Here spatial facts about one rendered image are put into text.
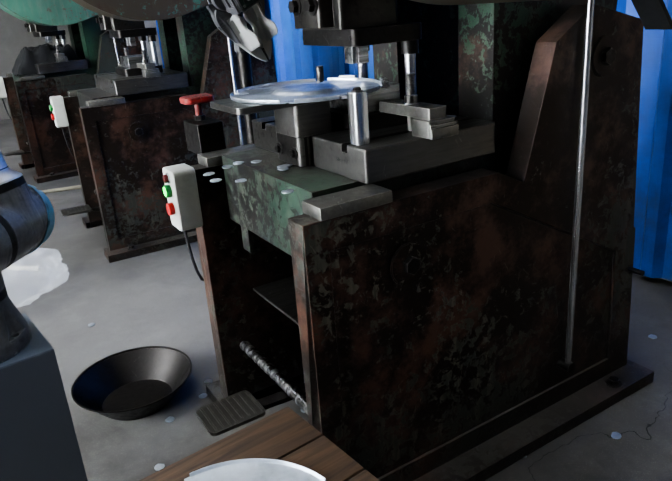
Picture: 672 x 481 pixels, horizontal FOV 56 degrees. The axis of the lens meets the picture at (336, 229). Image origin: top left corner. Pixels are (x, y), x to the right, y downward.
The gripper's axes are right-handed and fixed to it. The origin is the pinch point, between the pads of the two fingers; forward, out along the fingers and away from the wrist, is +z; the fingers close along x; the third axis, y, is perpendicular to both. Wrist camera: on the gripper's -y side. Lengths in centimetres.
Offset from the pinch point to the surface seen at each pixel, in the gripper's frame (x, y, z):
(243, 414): -38, -8, 60
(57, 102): -6, -209, 25
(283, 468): -40, 32, 38
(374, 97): 17.0, -1.6, 19.8
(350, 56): 19.9, -8.3, 12.9
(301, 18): 15.3, -10.9, 2.1
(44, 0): 35, -314, -7
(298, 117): 2.5, -4.9, 14.9
